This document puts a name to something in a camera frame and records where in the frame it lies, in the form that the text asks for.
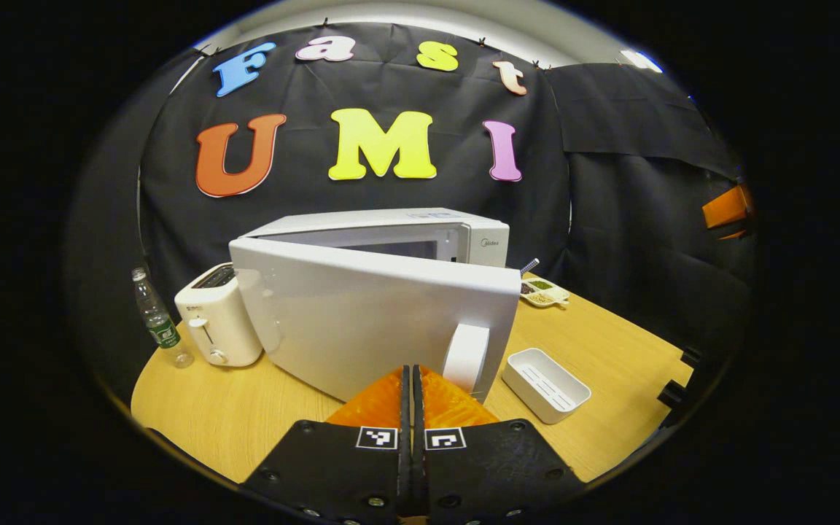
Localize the small ceiling light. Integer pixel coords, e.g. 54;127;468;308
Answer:
619;48;663;74

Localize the white microwave oven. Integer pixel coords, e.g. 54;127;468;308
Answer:
228;208;522;404

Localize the white toaster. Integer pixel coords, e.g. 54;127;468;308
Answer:
174;262;264;368

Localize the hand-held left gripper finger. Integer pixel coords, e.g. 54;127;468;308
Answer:
411;364;587;525
239;365;412;525

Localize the clear plastic water bottle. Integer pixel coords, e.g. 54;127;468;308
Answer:
131;267;195;369

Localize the white divided grain dish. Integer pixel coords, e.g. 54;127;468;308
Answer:
520;277;571;309

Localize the white plastic tray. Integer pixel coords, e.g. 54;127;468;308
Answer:
502;348;592;425

